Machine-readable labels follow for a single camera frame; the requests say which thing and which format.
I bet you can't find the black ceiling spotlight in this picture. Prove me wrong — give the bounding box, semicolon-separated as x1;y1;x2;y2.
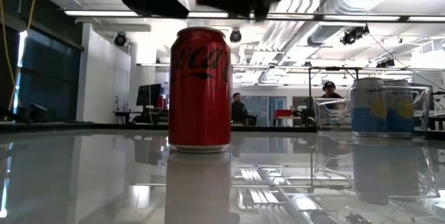
229;28;243;43
339;24;370;46
375;58;396;68
113;31;127;47

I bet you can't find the long ceiling light strip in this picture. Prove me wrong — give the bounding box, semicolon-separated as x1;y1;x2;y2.
64;9;445;23

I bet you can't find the black computer monitor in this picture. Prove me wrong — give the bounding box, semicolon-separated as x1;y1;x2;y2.
136;83;163;107

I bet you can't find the red Coca-Cola can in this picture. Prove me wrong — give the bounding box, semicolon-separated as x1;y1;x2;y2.
168;26;233;154

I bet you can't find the clear plastic bin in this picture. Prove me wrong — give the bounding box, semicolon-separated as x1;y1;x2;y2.
312;84;432;140

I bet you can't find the silver ventilation duct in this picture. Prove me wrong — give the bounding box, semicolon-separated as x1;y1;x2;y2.
307;0;387;47

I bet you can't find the red seat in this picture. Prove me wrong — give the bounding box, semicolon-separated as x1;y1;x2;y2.
273;109;293;119

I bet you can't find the yellow cable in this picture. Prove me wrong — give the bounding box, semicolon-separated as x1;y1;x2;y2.
0;0;40;112

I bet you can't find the white blue lemon soda can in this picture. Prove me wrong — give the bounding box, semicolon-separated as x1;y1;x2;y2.
384;79;416;138
350;77;389;138

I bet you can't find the dark office desk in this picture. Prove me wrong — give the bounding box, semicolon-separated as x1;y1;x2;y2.
111;111;170;125

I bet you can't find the person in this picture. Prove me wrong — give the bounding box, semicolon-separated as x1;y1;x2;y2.
319;81;344;110
231;92;259;127

